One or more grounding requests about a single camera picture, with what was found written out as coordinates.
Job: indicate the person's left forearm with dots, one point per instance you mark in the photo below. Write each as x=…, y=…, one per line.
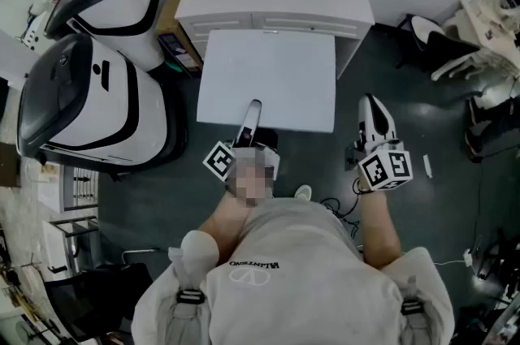
x=227, y=225

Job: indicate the black equipment bag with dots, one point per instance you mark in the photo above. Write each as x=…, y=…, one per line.
x=495, y=128

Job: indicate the white and black robot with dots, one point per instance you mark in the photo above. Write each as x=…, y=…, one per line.
x=101, y=104
x=118, y=6

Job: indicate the white power adapter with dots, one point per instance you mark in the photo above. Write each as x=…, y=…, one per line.
x=468, y=257

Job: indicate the person's light grey shirt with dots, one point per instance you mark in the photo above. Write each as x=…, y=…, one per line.
x=292, y=294

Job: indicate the black office chair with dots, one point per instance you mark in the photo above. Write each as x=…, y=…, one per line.
x=93, y=298

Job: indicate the white strip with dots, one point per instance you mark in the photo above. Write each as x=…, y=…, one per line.
x=427, y=166

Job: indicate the black and white chair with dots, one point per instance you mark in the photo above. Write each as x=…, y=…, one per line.
x=443, y=45

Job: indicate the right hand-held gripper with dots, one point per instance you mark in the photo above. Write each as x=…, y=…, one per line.
x=384, y=171

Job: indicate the brown cardboard box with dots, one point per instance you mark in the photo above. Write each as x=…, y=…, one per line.
x=174, y=10

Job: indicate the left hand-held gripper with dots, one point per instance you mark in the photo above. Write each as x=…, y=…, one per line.
x=219, y=161

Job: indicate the white metal-frame side table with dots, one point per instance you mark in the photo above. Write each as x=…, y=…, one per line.
x=57, y=246

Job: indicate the white ornate dressing table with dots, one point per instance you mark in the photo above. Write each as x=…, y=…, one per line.
x=487, y=22

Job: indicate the person's right forearm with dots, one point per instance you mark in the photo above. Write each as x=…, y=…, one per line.
x=378, y=229

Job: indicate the person's white shoe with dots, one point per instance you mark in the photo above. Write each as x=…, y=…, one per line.
x=302, y=192

